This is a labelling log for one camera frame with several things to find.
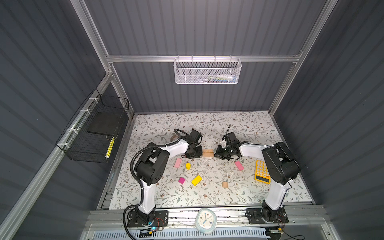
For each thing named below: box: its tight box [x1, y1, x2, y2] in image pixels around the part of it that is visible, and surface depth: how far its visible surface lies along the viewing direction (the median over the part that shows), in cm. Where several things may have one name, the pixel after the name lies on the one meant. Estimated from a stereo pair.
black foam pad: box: [87, 112, 122, 136], surface depth 78 cm
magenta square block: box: [178, 177, 187, 185], surface depth 88 cm
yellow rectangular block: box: [191, 175, 203, 186], surface depth 88 cm
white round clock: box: [195, 208, 217, 235], surface depth 72 cm
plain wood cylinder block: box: [222, 181, 229, 188], surface depth 86 cm
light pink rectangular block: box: [174, 158, 182, 168], surface depth 93 cm
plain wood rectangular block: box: [202, 149, 214, 157], surface depth 98 cm
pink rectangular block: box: [235, 160, 245, 171], surface depth 93 cm
